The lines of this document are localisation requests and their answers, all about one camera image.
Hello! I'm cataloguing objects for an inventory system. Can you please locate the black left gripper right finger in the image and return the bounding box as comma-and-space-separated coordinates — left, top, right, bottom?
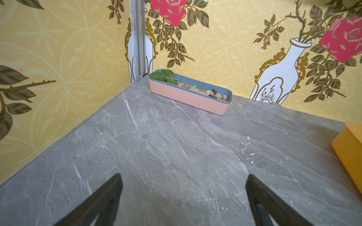
245, 174, 312, 226

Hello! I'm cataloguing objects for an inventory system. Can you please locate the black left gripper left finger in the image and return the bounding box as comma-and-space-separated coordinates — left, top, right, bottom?
55, 173, 123, 226

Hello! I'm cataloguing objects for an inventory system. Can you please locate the yellow plastic storage box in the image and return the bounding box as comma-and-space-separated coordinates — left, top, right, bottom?
332, 122, 362, 191

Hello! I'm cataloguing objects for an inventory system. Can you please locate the aluminium corner post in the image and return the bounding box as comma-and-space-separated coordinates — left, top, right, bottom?
128, 0, 146, 83

